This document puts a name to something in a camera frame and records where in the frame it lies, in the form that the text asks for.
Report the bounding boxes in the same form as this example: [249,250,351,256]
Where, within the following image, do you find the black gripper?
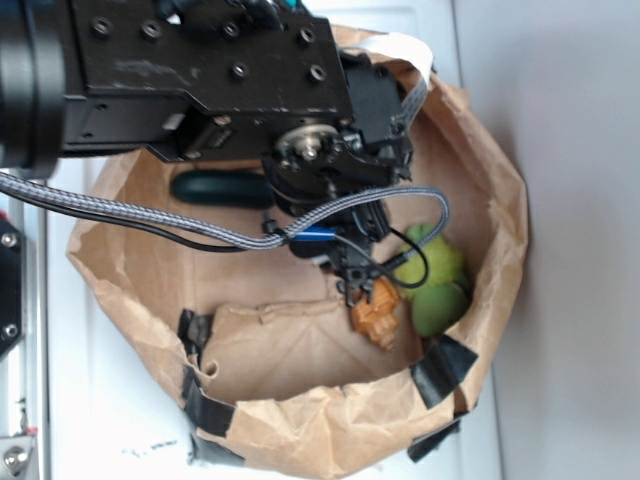
[263,53,413,307]

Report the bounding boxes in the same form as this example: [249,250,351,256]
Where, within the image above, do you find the dark green plastic pickle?
[170,170,275,210]

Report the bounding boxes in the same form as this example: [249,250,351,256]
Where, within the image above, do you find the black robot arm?
[1,1,412,305]

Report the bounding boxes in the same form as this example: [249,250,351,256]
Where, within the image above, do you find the orange conch seashell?
[350,278,401,351]

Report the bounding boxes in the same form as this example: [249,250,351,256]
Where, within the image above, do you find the green plush toy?
[393,234,472,338]

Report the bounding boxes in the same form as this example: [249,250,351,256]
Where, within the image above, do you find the brown paper bag bin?
[68,78,529,479]

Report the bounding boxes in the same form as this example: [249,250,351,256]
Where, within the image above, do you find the grey braided cable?
[0,170,452,275]

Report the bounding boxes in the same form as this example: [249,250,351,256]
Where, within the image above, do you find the white flat ribbon cable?
[339,31,435,132]

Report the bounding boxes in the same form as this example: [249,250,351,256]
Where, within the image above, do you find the aluminium frame rail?
[1,194,51,479]

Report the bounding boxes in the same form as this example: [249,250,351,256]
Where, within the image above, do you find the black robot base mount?
[1,210,27,360]

